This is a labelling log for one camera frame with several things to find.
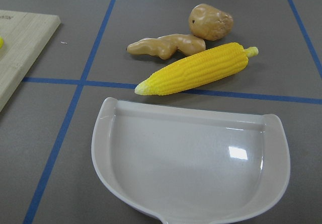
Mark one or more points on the tan toy ginger root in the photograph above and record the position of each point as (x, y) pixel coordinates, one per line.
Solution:
(165, 46)

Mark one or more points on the beige plastic dustpan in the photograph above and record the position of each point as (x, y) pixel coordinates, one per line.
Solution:
(184, 165)

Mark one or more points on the yellow toy corn cob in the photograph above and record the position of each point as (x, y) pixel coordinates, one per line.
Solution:
(197, 70)

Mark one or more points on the brown toy potato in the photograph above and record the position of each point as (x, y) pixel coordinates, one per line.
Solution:
(209, 23)

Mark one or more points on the bamboo cutting board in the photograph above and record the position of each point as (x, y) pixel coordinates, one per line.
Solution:
(25, 35)

